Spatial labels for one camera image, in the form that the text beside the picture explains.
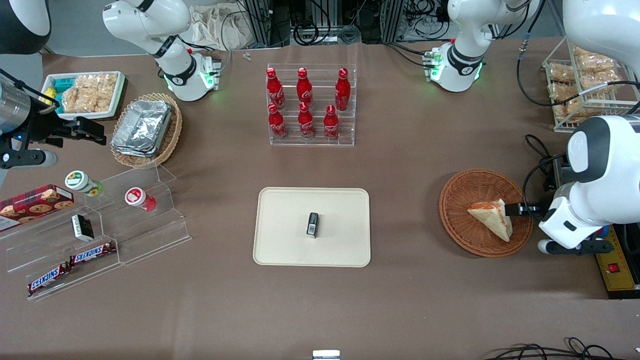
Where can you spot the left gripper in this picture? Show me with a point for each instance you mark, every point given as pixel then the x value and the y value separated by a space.
pixel 532 208

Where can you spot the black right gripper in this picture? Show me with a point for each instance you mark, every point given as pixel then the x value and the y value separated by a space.
pixel 41 125

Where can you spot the triangle sandwich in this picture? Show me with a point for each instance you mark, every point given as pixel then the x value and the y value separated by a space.
pixel 492 217

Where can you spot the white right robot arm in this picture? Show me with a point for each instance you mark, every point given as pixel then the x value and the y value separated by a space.
pixel 150 25

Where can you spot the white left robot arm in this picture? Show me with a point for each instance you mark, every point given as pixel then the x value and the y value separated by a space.
pixel 607 160

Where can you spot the white rectangular snack tray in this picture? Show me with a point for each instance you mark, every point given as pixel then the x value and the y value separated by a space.
pixel 80 116

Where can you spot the round brown wicker basket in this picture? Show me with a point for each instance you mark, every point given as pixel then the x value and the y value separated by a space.
pixel 465 235

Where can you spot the oval tan wicker basket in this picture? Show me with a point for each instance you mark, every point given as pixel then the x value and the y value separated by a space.
pixel 172 135

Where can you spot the beige plastic tray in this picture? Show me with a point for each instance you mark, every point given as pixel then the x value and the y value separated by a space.
pixel 285 235

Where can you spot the bag of rice crackers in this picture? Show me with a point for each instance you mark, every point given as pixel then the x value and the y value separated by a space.
pixel 104 90
pixel 76 97

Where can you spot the yellow snack packet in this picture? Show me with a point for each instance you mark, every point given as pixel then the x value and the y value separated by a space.
pixel 50 97

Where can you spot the green lid yogurt cup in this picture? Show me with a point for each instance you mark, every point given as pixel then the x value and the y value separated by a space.
pixel 82 182

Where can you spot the stacked aluminium foil trays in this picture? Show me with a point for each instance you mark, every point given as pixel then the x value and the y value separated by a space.
pixel 142 127

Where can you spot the teal snack packet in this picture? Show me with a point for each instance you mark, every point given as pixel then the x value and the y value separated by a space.
pixel 62 84

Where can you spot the grey metal box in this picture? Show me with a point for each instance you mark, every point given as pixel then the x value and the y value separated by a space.
pixel 561 175

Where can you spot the red lid yogurt cup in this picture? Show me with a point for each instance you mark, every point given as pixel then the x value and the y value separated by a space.
pixel 139 198

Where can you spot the red cookie box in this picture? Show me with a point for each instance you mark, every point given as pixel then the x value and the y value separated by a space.
pixel 35 205

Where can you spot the small black white box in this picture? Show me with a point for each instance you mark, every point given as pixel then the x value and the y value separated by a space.
pixel 82 227

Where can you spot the bag of fried snacks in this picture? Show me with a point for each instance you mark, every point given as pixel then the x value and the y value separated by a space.
pixel 561 74
pixel 575 110
pixel 595 61

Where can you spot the clear acrylic step shelf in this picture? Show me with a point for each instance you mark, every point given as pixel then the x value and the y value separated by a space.
pixel 150 235

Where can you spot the yellow emergency stop box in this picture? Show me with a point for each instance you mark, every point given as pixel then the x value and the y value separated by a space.
pixel 620 270

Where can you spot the snickers chocolate bar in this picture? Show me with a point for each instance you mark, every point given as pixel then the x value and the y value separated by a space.
pixel 47 279
pixel 92 253

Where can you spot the beige cloth bag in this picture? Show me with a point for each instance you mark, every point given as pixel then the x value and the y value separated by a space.
pixel 215 27

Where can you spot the red cola bottle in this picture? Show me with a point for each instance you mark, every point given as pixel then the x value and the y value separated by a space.
pixel 331 126
pixel 342 90
pixel 304 90
pixel 306 124
pixel 275 90
pixel 276 125

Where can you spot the clear acrylic bottle rack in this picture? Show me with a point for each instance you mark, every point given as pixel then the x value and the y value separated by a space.
pixel 320 137

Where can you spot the small silver device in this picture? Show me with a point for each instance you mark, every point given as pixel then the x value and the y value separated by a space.
pixel 326 355

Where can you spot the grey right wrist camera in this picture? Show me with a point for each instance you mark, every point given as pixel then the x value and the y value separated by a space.
pixel 30 159

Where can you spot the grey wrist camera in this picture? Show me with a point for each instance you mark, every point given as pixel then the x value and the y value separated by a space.
pixel 585 247
pixel 30 159

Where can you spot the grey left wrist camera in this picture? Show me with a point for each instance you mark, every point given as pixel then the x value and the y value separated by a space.
pixel 585 247

